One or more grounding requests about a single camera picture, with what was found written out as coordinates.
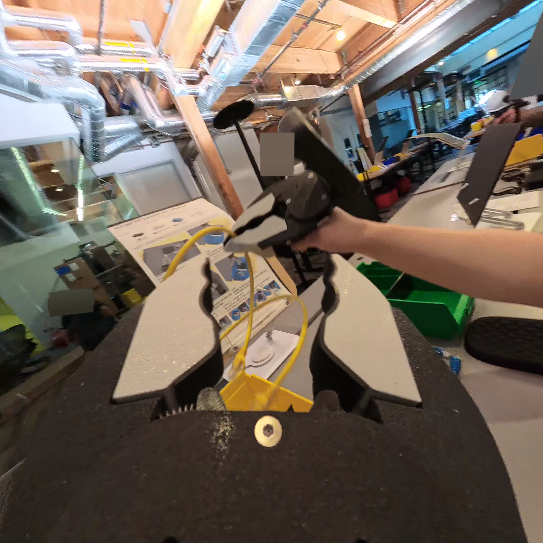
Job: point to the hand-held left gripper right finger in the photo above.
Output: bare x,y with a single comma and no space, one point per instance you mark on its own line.
365,339

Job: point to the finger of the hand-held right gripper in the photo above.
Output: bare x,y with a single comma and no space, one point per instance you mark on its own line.
258,208
263,237

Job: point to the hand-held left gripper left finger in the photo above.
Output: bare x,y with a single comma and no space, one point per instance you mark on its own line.
169,339

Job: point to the green plastic bin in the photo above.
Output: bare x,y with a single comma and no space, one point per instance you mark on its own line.
424,305

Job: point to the yellow plastic bin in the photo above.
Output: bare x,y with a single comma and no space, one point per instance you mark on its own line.
263,394

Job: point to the person's right forearm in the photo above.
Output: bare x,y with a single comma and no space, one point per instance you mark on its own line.
445,258

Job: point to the person's right hand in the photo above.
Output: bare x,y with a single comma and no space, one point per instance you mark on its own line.
343,235

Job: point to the red bag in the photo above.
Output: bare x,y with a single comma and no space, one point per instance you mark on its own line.
386,198
404,184

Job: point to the white stand base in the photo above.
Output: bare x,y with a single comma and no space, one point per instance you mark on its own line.
275,339

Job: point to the black round floor stand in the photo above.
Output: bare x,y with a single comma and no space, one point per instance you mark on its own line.
233,112

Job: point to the instruction sheet on wooden board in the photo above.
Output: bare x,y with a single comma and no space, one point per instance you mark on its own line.
140,237

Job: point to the cardboard box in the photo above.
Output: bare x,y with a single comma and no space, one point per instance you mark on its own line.
80,275

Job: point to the black mesh pad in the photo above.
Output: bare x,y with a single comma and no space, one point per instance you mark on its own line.
505,343

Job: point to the black flat panel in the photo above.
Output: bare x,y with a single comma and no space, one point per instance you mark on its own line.
488,169

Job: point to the white hard hat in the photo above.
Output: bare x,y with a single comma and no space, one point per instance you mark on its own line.
496,101

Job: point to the silver flexible duct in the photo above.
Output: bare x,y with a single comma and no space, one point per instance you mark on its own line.
91,114

